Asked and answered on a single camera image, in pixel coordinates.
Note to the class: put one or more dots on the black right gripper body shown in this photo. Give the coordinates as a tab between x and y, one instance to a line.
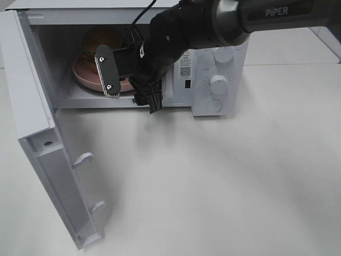
151	58

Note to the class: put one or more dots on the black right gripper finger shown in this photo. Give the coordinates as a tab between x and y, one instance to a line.
148	93
133	34

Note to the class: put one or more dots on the toy hamburger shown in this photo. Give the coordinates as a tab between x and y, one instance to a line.
96	36

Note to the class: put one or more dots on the pink round plate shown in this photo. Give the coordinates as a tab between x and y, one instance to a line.
85	76

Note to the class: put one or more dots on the round white door-release button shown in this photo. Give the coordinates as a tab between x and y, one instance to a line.
214	106

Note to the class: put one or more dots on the white microwave door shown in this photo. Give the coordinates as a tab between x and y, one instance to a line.
38	131

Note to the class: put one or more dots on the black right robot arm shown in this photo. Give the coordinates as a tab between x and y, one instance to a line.
209	24

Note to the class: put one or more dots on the white microwave oven body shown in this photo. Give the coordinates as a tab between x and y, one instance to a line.
61	26

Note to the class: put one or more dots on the lower white microwave knob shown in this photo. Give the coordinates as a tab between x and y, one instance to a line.
218	84

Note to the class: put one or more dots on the white microwave knob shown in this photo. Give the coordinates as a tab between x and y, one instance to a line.
218	84
223	54

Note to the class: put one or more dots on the upper white microwave knob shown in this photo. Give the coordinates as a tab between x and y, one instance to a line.
223	54

